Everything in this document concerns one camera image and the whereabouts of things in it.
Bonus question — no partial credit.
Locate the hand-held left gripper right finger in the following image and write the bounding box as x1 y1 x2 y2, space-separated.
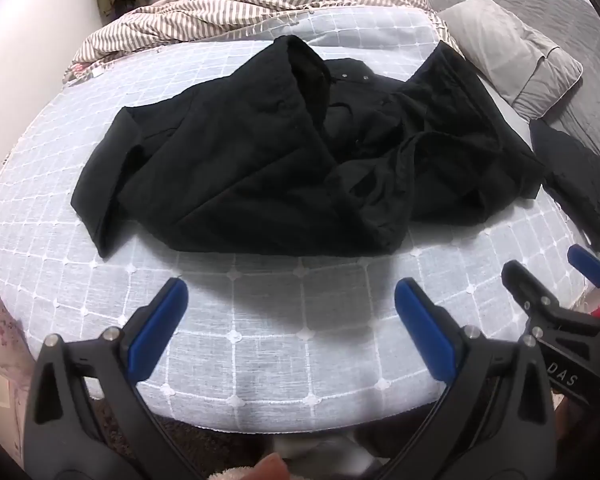
394 276 559 480

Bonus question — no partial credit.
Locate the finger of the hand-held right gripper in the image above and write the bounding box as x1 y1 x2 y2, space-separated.
501 260 562 334
567 245 600 311

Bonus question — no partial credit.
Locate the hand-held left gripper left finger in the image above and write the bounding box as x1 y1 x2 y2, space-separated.
24 276 206 480

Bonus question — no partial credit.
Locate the black garment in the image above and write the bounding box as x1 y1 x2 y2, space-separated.
70 35 548 259

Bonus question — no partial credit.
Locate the person's left hand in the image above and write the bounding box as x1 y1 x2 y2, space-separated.
232 452 291 480

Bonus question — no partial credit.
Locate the dark folded cloth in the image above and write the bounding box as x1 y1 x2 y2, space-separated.
528 119 600 251

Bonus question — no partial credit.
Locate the light blue checked bed cover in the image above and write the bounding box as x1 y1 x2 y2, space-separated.
0 7 600 433

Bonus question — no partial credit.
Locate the floral cloth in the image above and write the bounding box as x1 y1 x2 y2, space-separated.
0 285 36 461

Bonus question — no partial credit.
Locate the grey pillow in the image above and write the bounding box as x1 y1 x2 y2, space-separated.
436 0 584 121

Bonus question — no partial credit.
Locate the striped duvet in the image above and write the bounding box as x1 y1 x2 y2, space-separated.
62 0 463 83

